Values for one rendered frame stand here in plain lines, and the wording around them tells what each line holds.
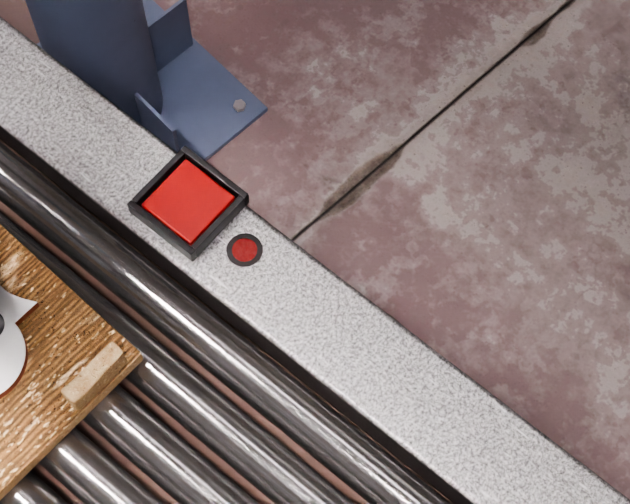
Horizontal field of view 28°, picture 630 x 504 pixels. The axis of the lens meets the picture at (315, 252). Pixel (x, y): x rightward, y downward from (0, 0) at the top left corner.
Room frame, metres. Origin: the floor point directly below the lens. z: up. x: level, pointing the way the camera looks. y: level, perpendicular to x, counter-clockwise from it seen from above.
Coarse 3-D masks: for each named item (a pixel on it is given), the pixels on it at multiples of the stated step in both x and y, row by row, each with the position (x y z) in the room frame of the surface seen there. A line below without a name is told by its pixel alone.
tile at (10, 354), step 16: (0, 288) 0.39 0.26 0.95; (0, 304) 0.37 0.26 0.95; (16, 304) 0.37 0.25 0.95; (32, 304) 0.37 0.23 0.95; (16, 320) 0.36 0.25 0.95; (0, 336) 0.34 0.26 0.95; (16, 336) 0.34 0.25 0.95; (0, 352) 0.33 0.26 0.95; (16, 352) 0.33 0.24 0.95; (0, 368) 0.32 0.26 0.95; (16, 368) 0.32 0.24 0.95; (0, 384) 0.30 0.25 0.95; (16, 384) 0.30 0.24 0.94
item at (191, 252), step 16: (176, 160) 0.51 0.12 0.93; (192, 160) 0.52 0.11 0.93; (160, 176) 0.50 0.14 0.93; (224, 176) 0.50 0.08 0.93; (144, 192) 0.48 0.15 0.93; (240, 192) 0.48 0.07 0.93; (128, 208) 0.47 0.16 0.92; (240, 208) 0.47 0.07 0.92; (160, 224) 0.45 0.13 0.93; (224, 224) 0.46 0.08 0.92; (176, 240) 0.44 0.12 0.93; (208, 240) 0.44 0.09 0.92; (192, 256) 0.42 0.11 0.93
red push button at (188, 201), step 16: (176, 176) 0.50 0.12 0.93; (192, 176) 0.50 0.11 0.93; (208, 176) 0.50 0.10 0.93; (160, 192) 0.48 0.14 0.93; (176, 192) 0.48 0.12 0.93; (192, 192) 0.48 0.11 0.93; (208, 192) 0.48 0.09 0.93; (224, 192) 0.48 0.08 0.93; (144, 208) 0.47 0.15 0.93; (160, 208) 0.47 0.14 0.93; (176, 208) 0.47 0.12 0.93; (192, 208) 0.47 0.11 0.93; (208, 208) 0.47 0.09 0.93; (224, 208) 0.47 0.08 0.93; (176, 224) 0.45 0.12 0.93; (192, 224) 0.45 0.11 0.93; (208, 224) 0.45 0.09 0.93; (192, 240) 0.44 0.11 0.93
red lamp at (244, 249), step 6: (240, 240) 0.44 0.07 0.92; (246, 240) 0.44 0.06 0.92; (234, 246) 0.44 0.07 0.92; (240, 246) 0.44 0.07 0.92; (246, 246) 0.44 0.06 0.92; (252, 246) 0.44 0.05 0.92; (234, 252) 0.43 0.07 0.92; (240, 252) 0.43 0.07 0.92; (246, 252) 0.43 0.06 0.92; (252, 252) 0.43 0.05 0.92; (240, 258) 0.43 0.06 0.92; (246, 258) 0.43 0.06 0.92; (252, 258) 0.43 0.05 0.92
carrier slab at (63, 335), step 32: (0, 224) 0.45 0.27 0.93; (0, 256) 0.42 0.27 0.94; (32, 256) 0.42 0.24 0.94; (32, 288) 0.39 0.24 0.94; (64, 288) 0.39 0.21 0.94; (32, 320) 0.36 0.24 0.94; (64, 320) 0.36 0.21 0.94; (96, 320) 0.36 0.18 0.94; (32, 352) 0.33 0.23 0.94; (64, 352) 0.33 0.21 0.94; (96, 352) 0.33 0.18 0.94; (128, 352) 0.33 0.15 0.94; (32, 384) 0.31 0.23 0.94; (64, 384) 0.31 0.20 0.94; (0, 416) 0.28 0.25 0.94; (32, 416) 0.28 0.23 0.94; (64, 416) 0.28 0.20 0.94; (0, 448) 0.25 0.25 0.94; (32, 448) 0.25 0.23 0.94; (0, 480) 0.23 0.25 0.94
